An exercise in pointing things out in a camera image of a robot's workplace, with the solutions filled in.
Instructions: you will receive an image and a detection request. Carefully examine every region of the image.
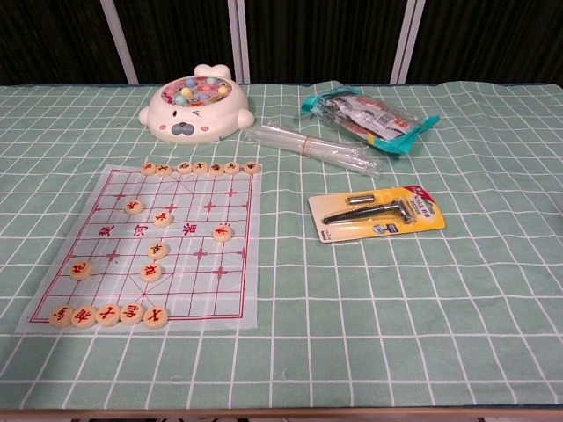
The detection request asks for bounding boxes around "red-character wooden xiangqi piece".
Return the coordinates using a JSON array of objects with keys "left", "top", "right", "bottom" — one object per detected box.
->
[{"left": 140, "top": 262, "right": 164, "bottom": 283}]

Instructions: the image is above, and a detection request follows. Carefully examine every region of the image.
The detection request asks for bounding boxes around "translucent Chinese chess board sheet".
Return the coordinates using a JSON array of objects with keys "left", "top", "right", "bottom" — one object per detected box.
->
[{"left": 15, "top": 164, "right": 264, "bottom": 334}]

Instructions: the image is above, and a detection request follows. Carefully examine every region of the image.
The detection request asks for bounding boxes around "clear straw bundle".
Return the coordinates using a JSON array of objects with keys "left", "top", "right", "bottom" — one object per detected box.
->
[{"left": 245, "top": 124, "right": 380, "bottom": 179}]

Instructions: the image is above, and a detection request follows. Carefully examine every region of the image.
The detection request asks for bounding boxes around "yellow carded razor pack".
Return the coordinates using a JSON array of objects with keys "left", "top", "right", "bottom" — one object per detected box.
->
[{"left": 307, "top": 184, "right": 447, "bottom": 244}]

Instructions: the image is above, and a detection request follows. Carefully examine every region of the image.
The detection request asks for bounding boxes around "white seal fishing toy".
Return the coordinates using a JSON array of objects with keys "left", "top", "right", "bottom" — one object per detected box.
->
[{"left": 139, "top": 63, "right": 255, "bottom": 144}]

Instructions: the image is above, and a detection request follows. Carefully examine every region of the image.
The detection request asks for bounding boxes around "teal snack bag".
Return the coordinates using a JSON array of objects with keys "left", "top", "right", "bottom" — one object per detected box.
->
[{"left": 301, "top": 81, "right": 441, "bottom": 156}]

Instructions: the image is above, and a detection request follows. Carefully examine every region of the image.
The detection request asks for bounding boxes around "green grid tablecloth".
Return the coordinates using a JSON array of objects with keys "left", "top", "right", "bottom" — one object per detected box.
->
[{"left": 0, "top": 81, "right": 563, "bottom": 412}]

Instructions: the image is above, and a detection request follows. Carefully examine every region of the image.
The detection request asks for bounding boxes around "dark partition panel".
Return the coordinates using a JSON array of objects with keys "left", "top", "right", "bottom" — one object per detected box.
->
[
  {"left": 395, "top": 0, "right": 563, "bottom": 85},
  {"left": 228, "top": 0, "right": 419, "bottom": 84},
  {"left": 0, "top": 0, "right": 138, "bottom": 87},
  {"left": 100, "top": 0, "right": 245, "bottom": 84}
]

